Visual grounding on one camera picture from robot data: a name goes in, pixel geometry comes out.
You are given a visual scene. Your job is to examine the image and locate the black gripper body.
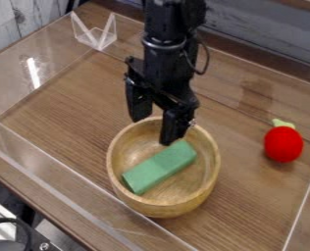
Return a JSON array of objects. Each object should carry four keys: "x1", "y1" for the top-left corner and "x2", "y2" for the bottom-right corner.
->
[{"x1": 125, "y1": 40, "x2": 200, "y2": 111}]

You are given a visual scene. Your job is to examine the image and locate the clear acrylic front wall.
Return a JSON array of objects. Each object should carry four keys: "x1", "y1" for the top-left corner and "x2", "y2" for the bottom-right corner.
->
[{"x1": 0, "y1": 123, "x2": 198, "y2": 251}]

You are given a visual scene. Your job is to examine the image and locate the black cable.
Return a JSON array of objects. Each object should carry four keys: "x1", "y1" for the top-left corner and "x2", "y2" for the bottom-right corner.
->
[{"x1": 0, "y1": 218, "x2": 34, "y2": 251}]

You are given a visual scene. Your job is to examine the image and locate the green rectangular block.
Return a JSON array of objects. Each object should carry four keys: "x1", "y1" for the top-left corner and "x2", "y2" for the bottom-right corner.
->
[{"x1": 121, "y1": 140, "x2": 198, "y2": 195}]

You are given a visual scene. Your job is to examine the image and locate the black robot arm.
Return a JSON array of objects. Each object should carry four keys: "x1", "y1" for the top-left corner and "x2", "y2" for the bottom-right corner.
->
[{"x1": 125, "y1": 0, "x2": 208, "y2": 145}]

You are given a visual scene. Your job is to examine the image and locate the wooden bowl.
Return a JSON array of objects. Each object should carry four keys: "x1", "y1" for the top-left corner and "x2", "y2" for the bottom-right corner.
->
[{"x1": 107, "y1": 117, "x2": 220, "y2": 219}]

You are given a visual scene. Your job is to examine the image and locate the black metal bracket with bolt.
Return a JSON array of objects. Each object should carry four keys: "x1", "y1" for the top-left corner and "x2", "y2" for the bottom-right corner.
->
[{"x1": 15, "y1": 223, "x2": 62, "y2": 251}]

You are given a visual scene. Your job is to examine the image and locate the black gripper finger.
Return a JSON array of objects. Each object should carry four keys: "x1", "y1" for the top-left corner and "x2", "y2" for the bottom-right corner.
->
[
  {"x1": 125, "y1": 77, "x2": 153, "y2": 123},
  {"x1": 159, "y1": 108, "x2": 195, "y2": 145}
]

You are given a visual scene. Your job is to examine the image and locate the clear acrylic corner bracket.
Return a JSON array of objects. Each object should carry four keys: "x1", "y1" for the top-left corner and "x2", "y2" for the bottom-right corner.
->
[{"x1": 70, "y1": 12, "x2": 117, "y2": 51}]

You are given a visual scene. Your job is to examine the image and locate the red plush strawberry toy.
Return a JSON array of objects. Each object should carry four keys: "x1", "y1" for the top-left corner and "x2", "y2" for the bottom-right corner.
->
[{"x1": 265, "y1": 119, "x2": 305, "y2": 163}]

